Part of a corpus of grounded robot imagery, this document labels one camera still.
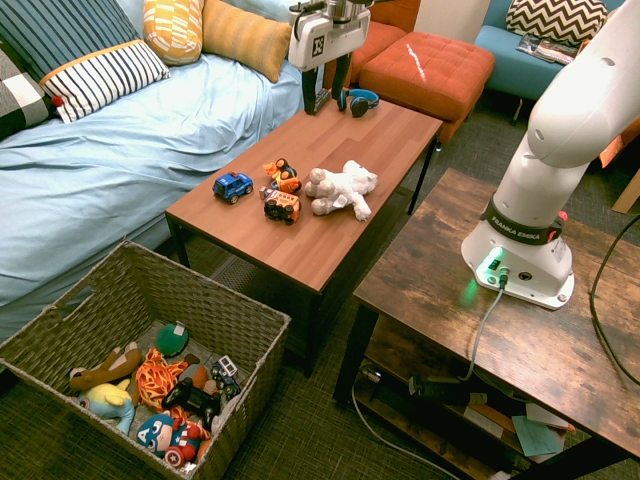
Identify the yellow white patterned pillow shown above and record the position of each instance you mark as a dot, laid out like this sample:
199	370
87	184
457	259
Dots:
172	30

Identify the small grey toy vehicle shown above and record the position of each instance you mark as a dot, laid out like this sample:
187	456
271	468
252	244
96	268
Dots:
225	372

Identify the orange patterned plush toy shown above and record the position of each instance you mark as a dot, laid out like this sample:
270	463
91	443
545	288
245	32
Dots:
155	380

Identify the black remote control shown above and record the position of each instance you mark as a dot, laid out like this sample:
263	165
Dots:
324	100

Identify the stack of magazines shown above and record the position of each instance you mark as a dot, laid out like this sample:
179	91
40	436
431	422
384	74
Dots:
545	50

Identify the orange blue toy monster truck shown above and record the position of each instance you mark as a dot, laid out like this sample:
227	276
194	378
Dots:
285	175

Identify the orange tufted ottoman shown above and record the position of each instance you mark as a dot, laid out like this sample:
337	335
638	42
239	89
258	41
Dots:
425	70

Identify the reddish wood coffee table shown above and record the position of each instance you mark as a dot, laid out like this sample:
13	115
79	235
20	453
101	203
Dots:
325	240

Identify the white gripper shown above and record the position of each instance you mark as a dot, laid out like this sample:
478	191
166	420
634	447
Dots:
322	40

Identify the white stuffed toy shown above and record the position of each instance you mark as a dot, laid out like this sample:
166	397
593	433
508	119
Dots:
345	187

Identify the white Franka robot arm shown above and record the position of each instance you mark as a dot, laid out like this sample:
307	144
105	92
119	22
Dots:
575	100

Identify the teal sofa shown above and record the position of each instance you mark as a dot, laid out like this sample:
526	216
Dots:
505	65

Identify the grey woven basket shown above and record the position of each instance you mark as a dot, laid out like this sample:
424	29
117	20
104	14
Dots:
150	285

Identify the sofa with light blue cover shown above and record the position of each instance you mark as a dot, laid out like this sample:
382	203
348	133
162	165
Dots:
125	165

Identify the yellow blue plush toy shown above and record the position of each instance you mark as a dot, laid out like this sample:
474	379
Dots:
107	398

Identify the Captain America plush toy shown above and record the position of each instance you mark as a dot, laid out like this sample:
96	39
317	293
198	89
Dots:
155	435

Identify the rustic brown side table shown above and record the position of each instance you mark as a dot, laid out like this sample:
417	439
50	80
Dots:
425	280

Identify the brown stuffed dog toy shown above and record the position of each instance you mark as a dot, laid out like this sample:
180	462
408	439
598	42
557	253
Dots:
107	370

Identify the orange armchair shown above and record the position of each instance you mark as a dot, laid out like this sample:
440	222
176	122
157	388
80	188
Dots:
385	37

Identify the small brown orange toy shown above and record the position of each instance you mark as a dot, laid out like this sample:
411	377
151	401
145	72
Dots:
198	372

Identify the orange toy fire truck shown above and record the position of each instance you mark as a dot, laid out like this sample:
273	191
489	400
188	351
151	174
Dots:
282	205

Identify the blue black headphones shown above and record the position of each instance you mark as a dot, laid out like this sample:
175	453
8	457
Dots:
357	105

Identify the plain mustard yellow pillow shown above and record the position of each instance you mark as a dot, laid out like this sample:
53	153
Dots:
245	37

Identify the black white chevron pillow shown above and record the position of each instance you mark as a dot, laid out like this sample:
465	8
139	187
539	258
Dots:
555	20

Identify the green round toy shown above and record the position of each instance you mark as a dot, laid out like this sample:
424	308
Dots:
170	340

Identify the black game controller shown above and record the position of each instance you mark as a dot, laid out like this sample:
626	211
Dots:
192	397

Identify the blue toy car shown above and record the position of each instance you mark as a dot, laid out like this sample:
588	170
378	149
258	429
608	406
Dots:
232	186

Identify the blue striped pillow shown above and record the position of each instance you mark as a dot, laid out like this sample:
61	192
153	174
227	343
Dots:
100	75

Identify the black device on shelf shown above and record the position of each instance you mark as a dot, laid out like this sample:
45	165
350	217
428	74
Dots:
435	387

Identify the teal paper envelope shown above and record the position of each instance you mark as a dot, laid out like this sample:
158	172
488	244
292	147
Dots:
537	435

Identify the black white checked pillow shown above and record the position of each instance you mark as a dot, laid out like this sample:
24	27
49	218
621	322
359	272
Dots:
20	100

